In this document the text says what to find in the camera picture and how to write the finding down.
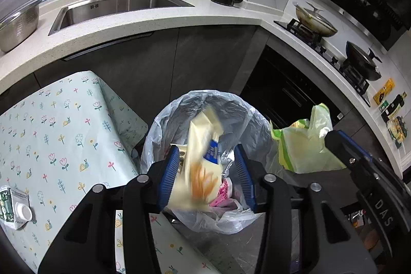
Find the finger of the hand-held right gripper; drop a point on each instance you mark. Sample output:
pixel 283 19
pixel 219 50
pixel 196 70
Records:
pixel 342 147

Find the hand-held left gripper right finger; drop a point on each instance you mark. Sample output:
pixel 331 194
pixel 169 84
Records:
pixel 244 177

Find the cream packet with blue label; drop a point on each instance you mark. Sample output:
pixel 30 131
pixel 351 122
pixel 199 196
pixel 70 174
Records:
pixel 200 132

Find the dark green seasoning packet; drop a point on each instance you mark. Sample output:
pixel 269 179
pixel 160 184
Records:
pixel 393 105

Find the trash bin with clear liner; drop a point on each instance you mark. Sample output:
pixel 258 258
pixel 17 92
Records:
pixel 179 113

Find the frying pan with glass lid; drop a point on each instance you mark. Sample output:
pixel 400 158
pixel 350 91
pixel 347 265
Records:
pixel 314 23

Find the yellow seasoning packet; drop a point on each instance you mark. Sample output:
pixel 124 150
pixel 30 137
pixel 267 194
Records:
pixel 383 92

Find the dark base cabinet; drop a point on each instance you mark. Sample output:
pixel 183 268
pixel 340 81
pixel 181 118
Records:
pixel 192 59

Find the cream bag with orange print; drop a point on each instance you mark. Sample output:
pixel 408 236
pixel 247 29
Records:
pixel 199 182

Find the steel sink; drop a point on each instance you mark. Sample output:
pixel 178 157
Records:
pixel 112 9

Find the pale yellow food packet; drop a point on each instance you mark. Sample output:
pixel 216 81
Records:
pixel 396 129

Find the floral tablecloth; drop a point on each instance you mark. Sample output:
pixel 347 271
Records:
pixel 64 132

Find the yellow green snack bag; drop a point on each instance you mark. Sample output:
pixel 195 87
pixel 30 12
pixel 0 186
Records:
pixel 298 148

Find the black wok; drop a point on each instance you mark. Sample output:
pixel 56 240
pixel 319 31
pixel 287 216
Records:
pixel 362 63

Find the black built-in oven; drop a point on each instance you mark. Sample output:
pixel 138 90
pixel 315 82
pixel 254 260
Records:
pixel 282 87

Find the white carton with cap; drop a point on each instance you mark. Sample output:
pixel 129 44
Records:
pixel 16 206

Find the large steel colander bowl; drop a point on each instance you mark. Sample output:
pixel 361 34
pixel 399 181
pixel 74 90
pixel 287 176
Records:
pixel 17 30

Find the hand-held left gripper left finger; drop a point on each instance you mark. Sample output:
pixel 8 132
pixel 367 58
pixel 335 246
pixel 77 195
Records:
pixel 168 177

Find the black gas stove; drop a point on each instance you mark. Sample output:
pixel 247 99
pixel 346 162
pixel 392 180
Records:
pixel 324 51

